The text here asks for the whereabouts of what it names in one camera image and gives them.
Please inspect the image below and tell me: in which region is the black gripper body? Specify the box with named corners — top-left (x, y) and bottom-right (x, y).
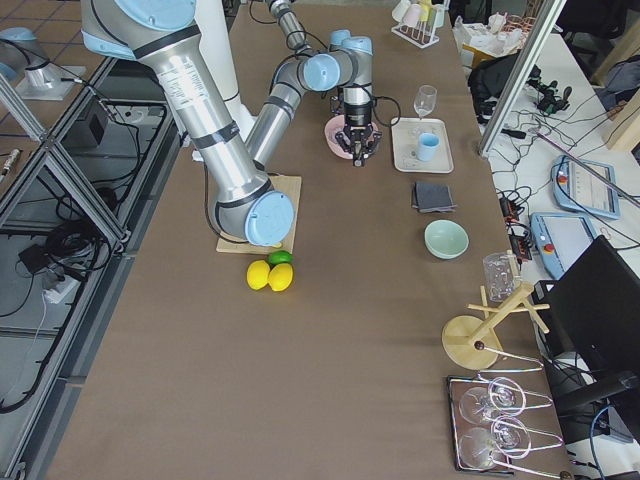
top-left (338, 102), bottom-right (381, 156)

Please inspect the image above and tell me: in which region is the pink bowl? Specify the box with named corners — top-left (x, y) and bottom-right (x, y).
top-left (324, 115), bottom-right (353, 161)

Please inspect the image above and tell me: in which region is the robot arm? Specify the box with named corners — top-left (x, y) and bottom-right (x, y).
top-left (81, 1), bottom-right (294, 246)
top-left (246, 1), bottom-right (382, 167)

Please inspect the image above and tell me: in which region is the light blue plastic cup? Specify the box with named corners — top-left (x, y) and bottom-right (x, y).
top-left (416, 132), bottom-right (440, 162)

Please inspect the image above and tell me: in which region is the cream rabbit serving tray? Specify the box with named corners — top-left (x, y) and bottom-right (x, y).
top-left (391, 117), bottom-right (454, 174)

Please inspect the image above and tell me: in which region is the wooden cutting board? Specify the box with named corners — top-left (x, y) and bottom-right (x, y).
top-left (216, 175), bottom-right (302, 255)

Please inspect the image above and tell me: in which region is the folded grey cloth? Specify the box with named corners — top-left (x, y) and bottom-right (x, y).
top-left (412, 181), bottom-right (457, 213)

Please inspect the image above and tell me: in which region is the clear wine glass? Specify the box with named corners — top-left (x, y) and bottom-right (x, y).
top-left (413, 85), bottom-right (438, 120)

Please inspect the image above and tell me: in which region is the green bowl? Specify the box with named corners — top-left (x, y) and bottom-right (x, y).
top-left (424, 219), bottom-right (469, 260)

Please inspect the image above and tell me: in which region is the green lime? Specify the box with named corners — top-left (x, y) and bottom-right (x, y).
top-left (267, 250), bottom-right (293, 266)

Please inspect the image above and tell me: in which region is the lower yellow lemon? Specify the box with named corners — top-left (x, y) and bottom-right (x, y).
top-left (267, 263), bottom-right (294, 292)

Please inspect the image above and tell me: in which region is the yellow lemon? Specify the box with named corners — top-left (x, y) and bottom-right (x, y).
top-left (246, 260), bottom-right (271, 290)
top-left (267, 263), bottom-right (294, 292)

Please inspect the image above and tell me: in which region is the upper yellow lemon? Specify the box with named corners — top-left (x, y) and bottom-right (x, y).
top-left (246, 260), bottom-right (271, 290)

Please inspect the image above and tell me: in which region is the glass mug on stand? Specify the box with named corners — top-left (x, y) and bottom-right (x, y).
top-left (483, 250), bottom-right (521, 302)

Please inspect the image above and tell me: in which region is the far teach pendant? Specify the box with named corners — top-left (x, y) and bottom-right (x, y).
top-left (551, 155), bottom-right (621, 220)

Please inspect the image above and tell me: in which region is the teach pendant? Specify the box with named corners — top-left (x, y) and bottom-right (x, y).
top-left (529, 212), bottom-right (597, 279)
top-left (551, 155), bottom-right (621, 220)

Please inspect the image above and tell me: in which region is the near teach pendant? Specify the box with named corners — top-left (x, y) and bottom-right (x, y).
top-left (529, 212), bottom-right (597, 279)

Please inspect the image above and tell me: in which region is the wooden mug tree stand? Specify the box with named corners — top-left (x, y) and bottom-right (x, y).
top-left (442, 279), bottom-right (549, 371)

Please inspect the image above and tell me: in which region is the black monitor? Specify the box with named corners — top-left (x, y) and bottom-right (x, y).
top-left (544, 236), bottom-right (639, 378)

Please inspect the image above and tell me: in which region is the upper hanging wine glass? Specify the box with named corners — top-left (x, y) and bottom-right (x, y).
top-left (459, 377), bottom-right (526, 424)

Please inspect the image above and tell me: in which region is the hanging wine glass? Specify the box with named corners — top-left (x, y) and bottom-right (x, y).
top-left (459, 377), bottom-right (526, 424)
top-left (458, 416), bottom-right (532, 471)

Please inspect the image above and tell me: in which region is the lower hanging wine glass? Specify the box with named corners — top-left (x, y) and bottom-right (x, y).
top-left (458, 416), bottom-right (532, 471)

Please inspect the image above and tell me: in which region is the white wire cup rack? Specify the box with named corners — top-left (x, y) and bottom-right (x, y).
top-left (391, 0), bottom-right (449, 49)

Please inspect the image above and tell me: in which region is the aluminium frame post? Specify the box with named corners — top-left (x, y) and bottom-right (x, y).
top-left (478, 0), bottom-right (566, 159)

